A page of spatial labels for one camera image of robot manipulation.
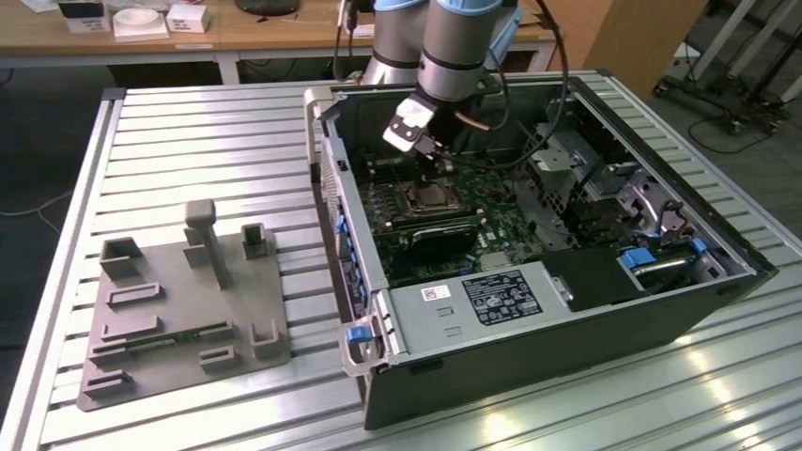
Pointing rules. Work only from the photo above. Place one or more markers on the blue card retainer tab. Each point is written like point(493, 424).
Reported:
point(341, 224)

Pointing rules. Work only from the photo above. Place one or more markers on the small blue clip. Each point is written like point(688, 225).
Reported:
point(696, 246)

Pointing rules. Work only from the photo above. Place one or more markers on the white box black top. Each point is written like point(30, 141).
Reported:
point(81, 23)

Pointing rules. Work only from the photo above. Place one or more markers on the black wheeled equipment frame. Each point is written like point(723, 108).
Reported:
point(670, 87)

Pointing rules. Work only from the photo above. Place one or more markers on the grey metal drive cage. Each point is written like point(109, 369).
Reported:
point(551, 211)

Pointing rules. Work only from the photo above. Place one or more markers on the wooden desk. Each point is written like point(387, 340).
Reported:
point(281, 33)

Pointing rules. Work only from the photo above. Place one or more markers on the silver chipset heatsink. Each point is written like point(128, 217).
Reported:
point(503, 261)

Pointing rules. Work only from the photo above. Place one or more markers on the silver power supply unit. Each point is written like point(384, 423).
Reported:
point(432, 329)

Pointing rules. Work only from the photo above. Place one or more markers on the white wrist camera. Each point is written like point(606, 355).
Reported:
point(408, 124)

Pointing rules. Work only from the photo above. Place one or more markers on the silver CPU plate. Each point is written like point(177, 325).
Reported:
point(436, 197)

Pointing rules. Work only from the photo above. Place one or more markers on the green RAM stick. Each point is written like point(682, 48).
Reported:
point(164, 339)

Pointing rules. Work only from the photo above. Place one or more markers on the black RAM slot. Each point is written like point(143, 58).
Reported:
point(409, 172)
point(409, 166)
point(409, 177)
point(400, 227)
point(409, 161)
point(437, 219)

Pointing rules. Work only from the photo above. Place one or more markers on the black graphics card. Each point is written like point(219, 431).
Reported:
point(441, 244)

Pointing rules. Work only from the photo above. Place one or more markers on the black open PC case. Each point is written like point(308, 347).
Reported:
point(563, 357)

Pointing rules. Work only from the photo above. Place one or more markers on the blue disk carrier latch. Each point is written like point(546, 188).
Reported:
point(638, 260)

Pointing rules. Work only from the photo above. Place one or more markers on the grey parts rack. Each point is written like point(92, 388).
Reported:
point(181, 300)

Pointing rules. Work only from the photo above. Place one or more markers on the green motherboard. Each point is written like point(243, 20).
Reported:
point(500, 225)

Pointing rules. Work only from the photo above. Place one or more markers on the white labelled box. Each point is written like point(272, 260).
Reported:
point(188, 21)

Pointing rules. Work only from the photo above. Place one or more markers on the black round object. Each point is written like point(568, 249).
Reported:
point(265, 5)

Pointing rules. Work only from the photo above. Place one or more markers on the white round holder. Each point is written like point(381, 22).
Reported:
point(140, 30)

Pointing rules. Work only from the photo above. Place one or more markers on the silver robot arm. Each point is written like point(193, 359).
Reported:
point(451, 51)

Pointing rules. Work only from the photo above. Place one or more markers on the wooden cabinet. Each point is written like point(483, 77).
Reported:
point(626, 70)

